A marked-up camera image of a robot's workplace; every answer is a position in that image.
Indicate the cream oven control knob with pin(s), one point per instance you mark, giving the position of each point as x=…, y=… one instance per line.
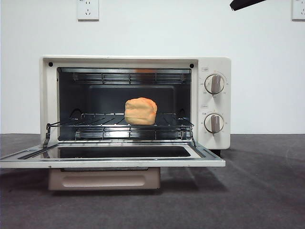
x=214, y=123
x=214, y=84

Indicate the white wall socket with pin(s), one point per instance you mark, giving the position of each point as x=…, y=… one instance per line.
x=299, y=10
x=87, y=10

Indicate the golden brown bread loaf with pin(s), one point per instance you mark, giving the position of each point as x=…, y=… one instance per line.
x=140, y=111

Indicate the oven door with glass window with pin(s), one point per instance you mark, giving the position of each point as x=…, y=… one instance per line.
x=119, y=164

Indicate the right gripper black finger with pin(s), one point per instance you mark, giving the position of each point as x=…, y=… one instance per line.
x=243, y=3

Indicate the cream Toshiba toaster oven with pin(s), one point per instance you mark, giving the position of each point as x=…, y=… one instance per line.
x=214, y=64

